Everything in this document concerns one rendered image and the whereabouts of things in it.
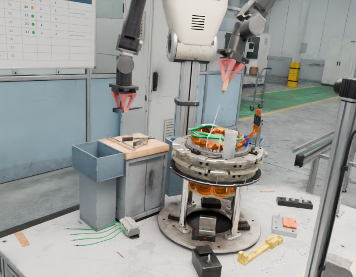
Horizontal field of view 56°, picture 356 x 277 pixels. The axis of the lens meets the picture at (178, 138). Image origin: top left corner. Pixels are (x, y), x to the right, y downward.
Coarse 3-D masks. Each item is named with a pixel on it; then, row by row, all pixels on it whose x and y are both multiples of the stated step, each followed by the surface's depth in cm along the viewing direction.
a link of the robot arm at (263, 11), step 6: (252, 0) 112; (258, 0) 110; (264, 0) 110; (270, 0) 110; (252, 6) 110; (258, 6) 114; (264, 6) 111; (270, 6) 111; (246, 12) 111; (252, 12) 111; (258, 12) 112; (264, 12) 112; (264, 18) 112
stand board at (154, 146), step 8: (120, 136) 133; (136, 136) 134; (144, 136) 135; (112, 144) 122; (128, 144) 124; (152, 144) 126; (160, 144) 127; (128, 152) 115; (136, 152) 116; (144, 152) 119; (152, 152) 122
